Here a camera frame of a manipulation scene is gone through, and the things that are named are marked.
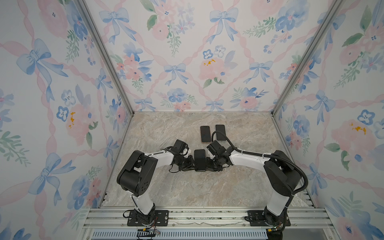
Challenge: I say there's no white-edged black phone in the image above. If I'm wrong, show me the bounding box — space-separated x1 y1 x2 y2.
194 149 207 172

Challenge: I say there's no blue-edged black phone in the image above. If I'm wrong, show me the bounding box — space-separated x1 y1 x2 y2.
215 125 226 141

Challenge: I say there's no purple-edged black phone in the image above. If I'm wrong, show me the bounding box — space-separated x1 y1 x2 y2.
200 126 212 143

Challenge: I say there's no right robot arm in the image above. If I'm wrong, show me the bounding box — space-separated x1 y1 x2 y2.
207 145 308 229

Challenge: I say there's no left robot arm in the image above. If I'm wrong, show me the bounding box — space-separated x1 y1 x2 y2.
117 149 191 216

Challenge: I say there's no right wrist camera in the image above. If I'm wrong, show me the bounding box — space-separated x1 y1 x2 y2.
207 141 226 157

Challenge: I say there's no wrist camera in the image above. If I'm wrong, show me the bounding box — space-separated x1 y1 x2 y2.
207 141 226 157
171 140 190 158

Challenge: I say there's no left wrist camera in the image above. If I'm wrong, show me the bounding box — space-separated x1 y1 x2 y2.
171 140 190 158

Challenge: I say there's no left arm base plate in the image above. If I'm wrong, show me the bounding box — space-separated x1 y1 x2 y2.
123 210 169 227

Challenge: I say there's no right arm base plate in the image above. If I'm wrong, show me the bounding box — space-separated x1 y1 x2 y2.
244 210 291 228

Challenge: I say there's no aluminium front rail frame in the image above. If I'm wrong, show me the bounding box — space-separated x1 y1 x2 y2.
78 207 340 240

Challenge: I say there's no left corner aluminium post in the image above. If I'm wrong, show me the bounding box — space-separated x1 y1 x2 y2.
74 0 134 118

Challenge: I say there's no corner aluminium post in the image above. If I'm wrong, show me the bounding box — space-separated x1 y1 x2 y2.
271 0 344 117
74 0 134 118

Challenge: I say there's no right corner aluminium post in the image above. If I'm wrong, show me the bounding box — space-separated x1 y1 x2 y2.
271 0 344 117

